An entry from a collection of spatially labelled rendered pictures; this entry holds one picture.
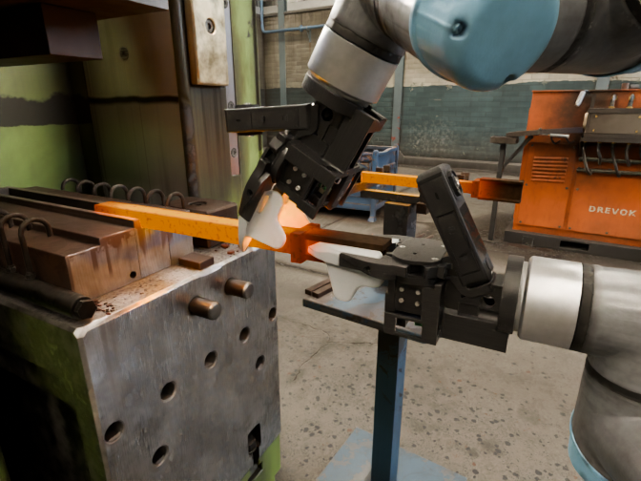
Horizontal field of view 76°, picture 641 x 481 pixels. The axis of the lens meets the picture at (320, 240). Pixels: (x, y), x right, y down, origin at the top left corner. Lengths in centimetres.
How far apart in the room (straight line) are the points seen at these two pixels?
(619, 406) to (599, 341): 6
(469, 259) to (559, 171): 349
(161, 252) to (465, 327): 44
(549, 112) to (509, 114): 413
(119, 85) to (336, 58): 68
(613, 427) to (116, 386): 51
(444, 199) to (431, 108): 790
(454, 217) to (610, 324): 14
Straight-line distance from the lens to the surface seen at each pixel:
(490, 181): 93
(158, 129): 93
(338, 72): 39
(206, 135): 91
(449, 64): 28
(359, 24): 38
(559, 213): 394
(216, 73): 91
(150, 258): 64
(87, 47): 71
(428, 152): 832
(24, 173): 108
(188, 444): 74
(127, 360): 58
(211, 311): 61
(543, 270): 39
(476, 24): 27
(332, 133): 42
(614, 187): 390
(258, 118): 45
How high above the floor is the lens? 115
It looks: 18 degrees down
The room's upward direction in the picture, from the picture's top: straight up
